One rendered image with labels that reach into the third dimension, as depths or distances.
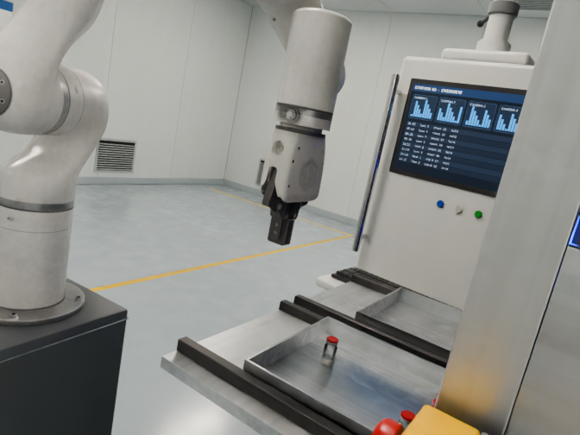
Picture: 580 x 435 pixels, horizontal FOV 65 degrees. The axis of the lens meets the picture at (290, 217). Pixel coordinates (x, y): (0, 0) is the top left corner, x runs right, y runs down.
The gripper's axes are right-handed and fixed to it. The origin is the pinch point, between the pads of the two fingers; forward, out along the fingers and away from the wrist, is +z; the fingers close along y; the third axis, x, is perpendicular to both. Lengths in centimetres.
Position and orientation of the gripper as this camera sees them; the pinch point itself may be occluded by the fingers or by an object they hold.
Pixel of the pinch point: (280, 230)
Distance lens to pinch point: 70.1
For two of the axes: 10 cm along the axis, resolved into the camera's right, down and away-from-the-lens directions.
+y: 5.6, -0.6, 8.3
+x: -8.1, -2.7, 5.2
